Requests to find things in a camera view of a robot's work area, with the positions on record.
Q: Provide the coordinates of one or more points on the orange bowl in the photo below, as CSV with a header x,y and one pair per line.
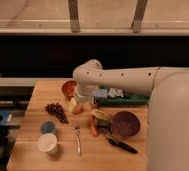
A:
x,y
68,89

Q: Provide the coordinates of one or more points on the blue-grey small cup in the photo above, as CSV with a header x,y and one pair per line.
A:
x,y
48,127

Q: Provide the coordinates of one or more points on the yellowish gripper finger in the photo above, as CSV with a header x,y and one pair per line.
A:
x,y
88,106
72,106

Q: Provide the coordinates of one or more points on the dark grape bunch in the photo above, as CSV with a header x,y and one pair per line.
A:
x,y
57,110

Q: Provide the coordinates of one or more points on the white paper cup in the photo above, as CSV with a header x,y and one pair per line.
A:
x,y
47,143

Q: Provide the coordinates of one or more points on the white crumpled cloth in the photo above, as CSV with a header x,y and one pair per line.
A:
x,y
115,93

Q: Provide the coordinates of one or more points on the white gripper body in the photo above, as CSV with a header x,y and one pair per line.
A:
x,y
83,93

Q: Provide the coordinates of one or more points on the black handled knife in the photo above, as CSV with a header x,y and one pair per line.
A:
x,y
113,141

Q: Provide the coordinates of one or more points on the green plastic bin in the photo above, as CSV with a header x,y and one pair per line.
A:
x,y
127,99

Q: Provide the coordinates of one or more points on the silver metal fork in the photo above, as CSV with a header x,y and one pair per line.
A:
x,y
77,132

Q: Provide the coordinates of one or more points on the orange carrot toy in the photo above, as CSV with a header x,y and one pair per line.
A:
x,y
93,127

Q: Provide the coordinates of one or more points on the yellow-red apple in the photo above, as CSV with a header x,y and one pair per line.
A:
x,y
78,109

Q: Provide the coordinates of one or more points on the wooden cutting board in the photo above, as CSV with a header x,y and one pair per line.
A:
x,y
97,153

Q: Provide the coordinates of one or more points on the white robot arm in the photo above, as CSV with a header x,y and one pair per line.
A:
x,y
168,107

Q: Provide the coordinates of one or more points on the yellow banana toy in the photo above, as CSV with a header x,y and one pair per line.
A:
x,y
100,114

